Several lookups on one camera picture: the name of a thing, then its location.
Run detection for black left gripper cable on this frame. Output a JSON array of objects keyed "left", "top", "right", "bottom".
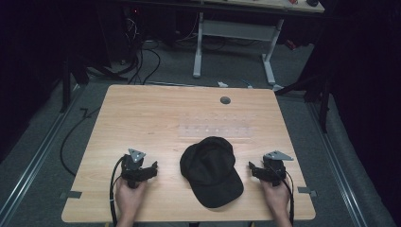
[{"left": 109, "top": 155, "right": 126, "bottom": 227}]

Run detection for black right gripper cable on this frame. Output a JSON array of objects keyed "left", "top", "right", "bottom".
[{"left": 282, "top": 171, "right": 296, "bottom": 227}]

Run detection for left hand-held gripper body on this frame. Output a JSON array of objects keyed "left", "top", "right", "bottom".
[{"left": 120, "top": 148, "right": 149, "bottom": 190}]

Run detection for metal floor rail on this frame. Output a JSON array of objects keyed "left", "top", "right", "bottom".
[
  {"left": 0, "top": 84, "right": 87, "bottom": 223},
  {"left": 306, "top": 101, "right": 369, "bottom": 227}
]

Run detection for white metal desk frame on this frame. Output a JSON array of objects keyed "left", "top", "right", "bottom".
[{"left": 192, "top": 11, "right": 286, "bottom": 87}]

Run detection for black baseball cap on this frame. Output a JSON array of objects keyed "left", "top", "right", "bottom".
[{"left": 179, "top": 135, "right": 245, "bottom": 209}]

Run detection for person's left hand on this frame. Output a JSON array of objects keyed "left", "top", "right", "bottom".
[{"left": 113, "top": 179, "right": 148, "bottom": 219}]

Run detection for person's right hand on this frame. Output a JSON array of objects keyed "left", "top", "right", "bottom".
[{"left": 259, "top": 179, "right": 291, "bottom": 217}]

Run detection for black floor cable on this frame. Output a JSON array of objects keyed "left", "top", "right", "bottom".
[{"left": 59, "top": 106, "right": 102, "bottom": 178}]

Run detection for bundle of black cables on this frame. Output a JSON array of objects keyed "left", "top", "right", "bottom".
[{"left": 124, "top": 17, "right": 162, "bottom": 86}]

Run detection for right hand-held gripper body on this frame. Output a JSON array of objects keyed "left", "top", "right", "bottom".
[{"left": 262, "top": 149, "right": 295, "bottom": 187}]

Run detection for grey tape piece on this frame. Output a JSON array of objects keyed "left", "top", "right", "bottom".
[
  {"left": 297, "top": 185, "right": 318, "bottom": 199},
  {"left": 59, "top": 190, "right": 83, "bottom": 201}
]

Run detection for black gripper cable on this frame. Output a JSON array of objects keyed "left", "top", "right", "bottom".
[
  {"left": 282, "top": 171, "right": 296, "bottom": 227},
  {"left": 109, "top": 155, "right": 126, "bottom": 227}
]

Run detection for black metal stand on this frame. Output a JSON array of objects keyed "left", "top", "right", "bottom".
[
  {"left": 273, "top": 71, "right": 333, "bottom": 134},
  {"left": 59, "top": 56, "right": 91, "bottom": 114}
]

